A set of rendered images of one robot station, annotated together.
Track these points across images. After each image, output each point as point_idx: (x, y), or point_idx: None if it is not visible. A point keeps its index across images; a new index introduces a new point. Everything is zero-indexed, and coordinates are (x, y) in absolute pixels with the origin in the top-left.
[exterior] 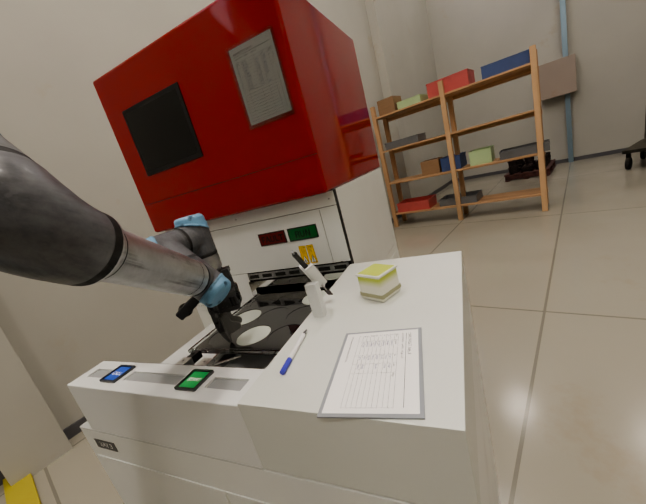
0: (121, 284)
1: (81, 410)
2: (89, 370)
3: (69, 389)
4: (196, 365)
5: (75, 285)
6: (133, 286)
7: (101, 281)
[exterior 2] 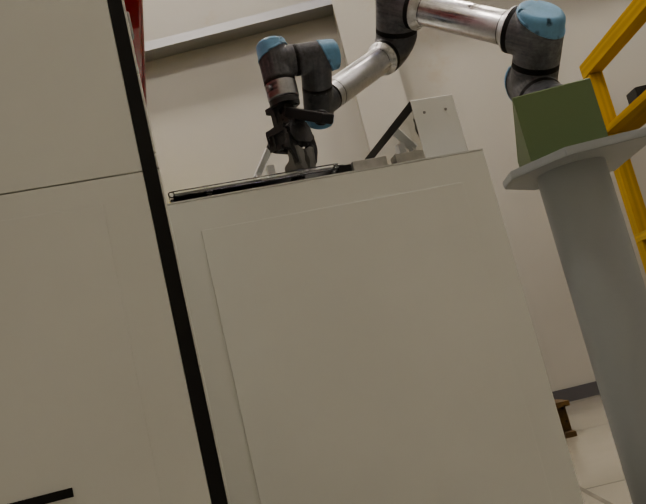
0: (379, 77)
1: (461, 129)
2: (427, 98)
3: (453, 100)
4: (365, 158)
5: (395, 70)
6: (374, 81)
7: (386, 72)
